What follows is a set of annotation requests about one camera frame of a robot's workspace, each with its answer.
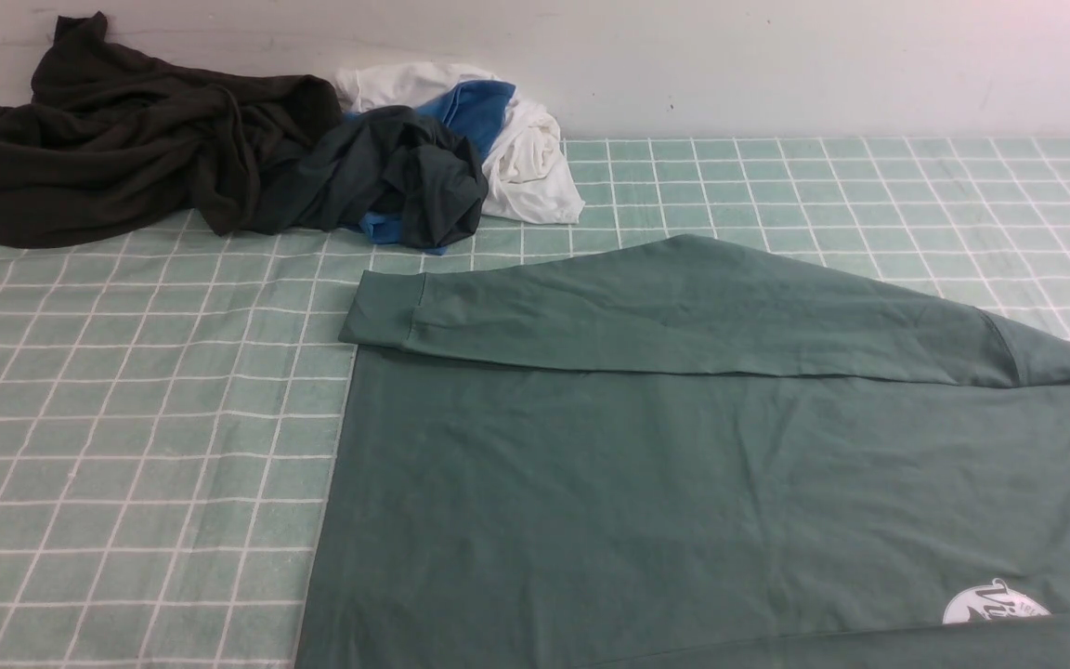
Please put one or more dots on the dark green crumpled garment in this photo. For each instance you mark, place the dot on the dark green crumpled garment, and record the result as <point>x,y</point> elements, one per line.
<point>334,182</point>

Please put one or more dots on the white crumpled garment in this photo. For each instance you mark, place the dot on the white crumpled garment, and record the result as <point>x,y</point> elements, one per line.
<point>528,173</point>

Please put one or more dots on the dark brown crumpled garment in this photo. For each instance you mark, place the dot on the dark brown crumpled garment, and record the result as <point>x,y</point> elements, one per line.
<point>114,140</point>

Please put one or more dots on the green checkered tablecloth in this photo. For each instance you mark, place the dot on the green checkered tablecloth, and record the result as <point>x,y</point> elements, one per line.
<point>170,400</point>

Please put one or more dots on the blue garment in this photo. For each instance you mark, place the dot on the blue garment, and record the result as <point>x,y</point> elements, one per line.
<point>475,111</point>

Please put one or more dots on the green long sleeve shirt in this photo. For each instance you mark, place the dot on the green long sleeve shirt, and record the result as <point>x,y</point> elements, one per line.
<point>692,454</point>

